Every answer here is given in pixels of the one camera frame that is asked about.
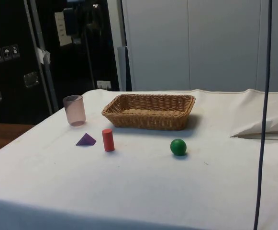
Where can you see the purple triangular block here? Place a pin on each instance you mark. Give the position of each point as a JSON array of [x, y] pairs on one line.
[[86, 141]]

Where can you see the red cylinder block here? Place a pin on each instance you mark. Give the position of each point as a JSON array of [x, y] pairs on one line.
[[108, 141]]

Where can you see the black cabinet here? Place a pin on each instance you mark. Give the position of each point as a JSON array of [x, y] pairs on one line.
[[12, 36]]

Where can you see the see-through pink cup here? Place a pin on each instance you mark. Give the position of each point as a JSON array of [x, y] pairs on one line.
[[74, 111]]

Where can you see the wicker basket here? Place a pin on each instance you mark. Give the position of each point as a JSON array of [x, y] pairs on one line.
[[148, 115]]

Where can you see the green ball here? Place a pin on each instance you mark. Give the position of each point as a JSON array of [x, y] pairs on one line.
[[178, 147]]

